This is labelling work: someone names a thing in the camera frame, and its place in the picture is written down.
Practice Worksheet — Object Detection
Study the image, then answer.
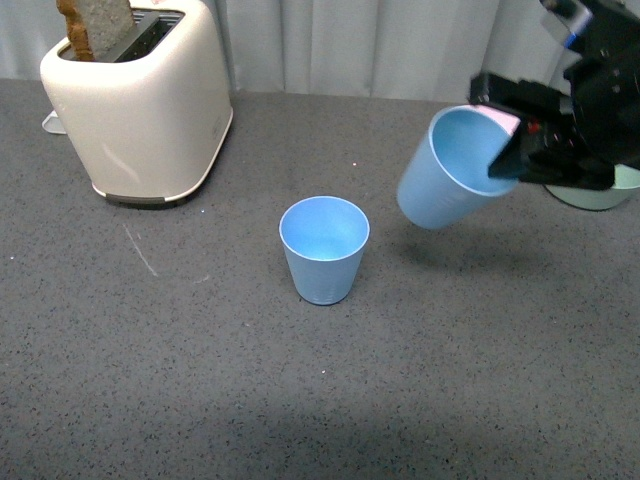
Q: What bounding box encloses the green plastic bowl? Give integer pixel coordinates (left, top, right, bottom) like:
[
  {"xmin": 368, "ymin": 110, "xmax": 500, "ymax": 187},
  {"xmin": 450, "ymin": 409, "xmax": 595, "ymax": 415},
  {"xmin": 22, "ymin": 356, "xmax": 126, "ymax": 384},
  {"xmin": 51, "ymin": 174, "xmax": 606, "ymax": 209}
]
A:
[{"xmin": 545, "ymin": 165, "xmax": 639, "ymax": 211}]

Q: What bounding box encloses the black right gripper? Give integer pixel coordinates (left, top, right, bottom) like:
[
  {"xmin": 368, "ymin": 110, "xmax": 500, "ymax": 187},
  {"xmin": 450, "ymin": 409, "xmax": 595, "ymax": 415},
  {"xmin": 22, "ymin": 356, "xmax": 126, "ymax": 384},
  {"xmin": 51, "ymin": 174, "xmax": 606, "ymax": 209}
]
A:
[{"xmin": 469, "ymin": 1, "xmax": 639, "ymax": 190}]

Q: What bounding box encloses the light blue plastic cup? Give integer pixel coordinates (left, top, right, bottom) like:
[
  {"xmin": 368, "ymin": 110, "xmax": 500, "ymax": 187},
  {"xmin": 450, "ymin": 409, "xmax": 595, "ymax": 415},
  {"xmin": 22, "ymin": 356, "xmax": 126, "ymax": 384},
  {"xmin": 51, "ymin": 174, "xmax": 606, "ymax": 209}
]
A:
[
  {"xmin": 397, "ymin": 106, "xmax": 517, "ymax": 230},
  {"xmin": 279, "ymin": 196, "xmax": 370, "ymax": 306}
]

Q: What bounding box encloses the toasted bread slice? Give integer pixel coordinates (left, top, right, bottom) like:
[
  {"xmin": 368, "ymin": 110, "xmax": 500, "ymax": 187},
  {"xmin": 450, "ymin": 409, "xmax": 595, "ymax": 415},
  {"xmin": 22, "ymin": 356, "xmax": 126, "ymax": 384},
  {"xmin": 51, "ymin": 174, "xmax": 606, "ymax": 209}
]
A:
[{"xmin": 56, "ymin": 0, "xmax": 136, "ymax": 61}]

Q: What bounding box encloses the pink plastic bowl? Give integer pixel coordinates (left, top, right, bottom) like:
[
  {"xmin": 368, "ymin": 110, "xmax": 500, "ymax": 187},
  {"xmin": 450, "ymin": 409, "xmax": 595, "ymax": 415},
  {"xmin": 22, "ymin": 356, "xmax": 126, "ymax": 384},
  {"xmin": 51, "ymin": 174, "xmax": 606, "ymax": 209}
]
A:
[{"xmin": 470, "ymin": 105, "xmax": 520, "ymax": 135}]

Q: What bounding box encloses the white power plug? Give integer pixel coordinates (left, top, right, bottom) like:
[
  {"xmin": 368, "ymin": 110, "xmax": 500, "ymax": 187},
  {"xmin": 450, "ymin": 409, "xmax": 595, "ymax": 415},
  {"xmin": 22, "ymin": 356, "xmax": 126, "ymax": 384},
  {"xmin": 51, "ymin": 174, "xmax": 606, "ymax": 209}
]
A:
[{"xmin": 41, "ymin": 110, "xmax": 66, "ymax": 135}]

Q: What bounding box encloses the white pleated curtain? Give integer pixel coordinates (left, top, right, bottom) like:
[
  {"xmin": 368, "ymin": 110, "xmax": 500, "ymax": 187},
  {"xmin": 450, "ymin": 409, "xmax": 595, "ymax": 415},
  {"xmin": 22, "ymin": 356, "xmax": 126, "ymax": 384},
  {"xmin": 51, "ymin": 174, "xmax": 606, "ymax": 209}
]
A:
[{"xmin": 0, "ymin": 0, "xmax": 591, "ymax": 100}]

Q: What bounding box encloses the cream white toaster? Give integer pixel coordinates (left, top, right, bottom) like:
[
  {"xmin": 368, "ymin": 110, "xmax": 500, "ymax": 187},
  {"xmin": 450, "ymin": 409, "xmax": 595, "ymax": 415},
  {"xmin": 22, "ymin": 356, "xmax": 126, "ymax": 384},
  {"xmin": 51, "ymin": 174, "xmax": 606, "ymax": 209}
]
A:
[{"xmin": 40, "ymin": 1, "xmax": 233, "ymax": 204}]

